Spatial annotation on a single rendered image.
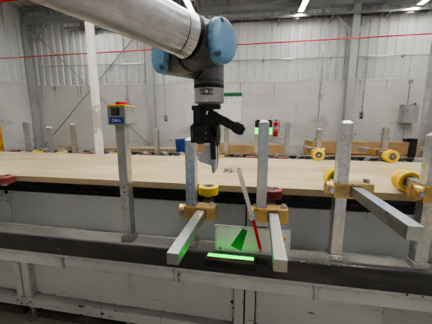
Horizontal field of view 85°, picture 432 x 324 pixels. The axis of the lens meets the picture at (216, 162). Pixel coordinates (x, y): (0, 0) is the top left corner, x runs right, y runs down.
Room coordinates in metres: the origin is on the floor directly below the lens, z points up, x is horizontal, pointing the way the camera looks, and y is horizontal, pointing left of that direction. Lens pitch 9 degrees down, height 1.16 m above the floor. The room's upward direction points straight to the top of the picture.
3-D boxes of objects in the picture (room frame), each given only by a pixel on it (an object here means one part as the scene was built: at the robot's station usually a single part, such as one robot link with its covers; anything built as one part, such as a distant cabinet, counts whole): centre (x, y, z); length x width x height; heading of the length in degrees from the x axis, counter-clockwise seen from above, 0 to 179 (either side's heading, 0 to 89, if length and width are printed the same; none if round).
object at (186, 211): (0.83, 0.07, 0.84); 0.14 x 0.06 x 0.05; 80
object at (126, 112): (0.88, 0.34, 1.18); 0.07 x 0.07 x 0.08; 80
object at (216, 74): (0.74, 0.02, 1.32); 0.10 x 0.09 x 0.12; 134
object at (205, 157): (0.73, 0.03, 1.05); 0.06 x 0.03 x 0.09; 80
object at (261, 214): (0.79, -0.18, 0.85); 0.14 x 0.06 x 0.05; 80
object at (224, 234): (0.77, -0.12, 0.75); 0.26 x 0.01 x 0.10; 80
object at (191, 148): (0.83, 0.09, 0.87); 0.04 x 0.04 x 0.48; 80
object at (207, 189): (0.93, 0.03, 0.85); 0.08 x 0.08 x 0.11
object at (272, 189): (0.88, -0.22, 0.85); 0.08 x 0.08 x 0.11
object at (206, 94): (0.74, 0.02, 1.23); 0.10 x 0.09 x 0.05; 170
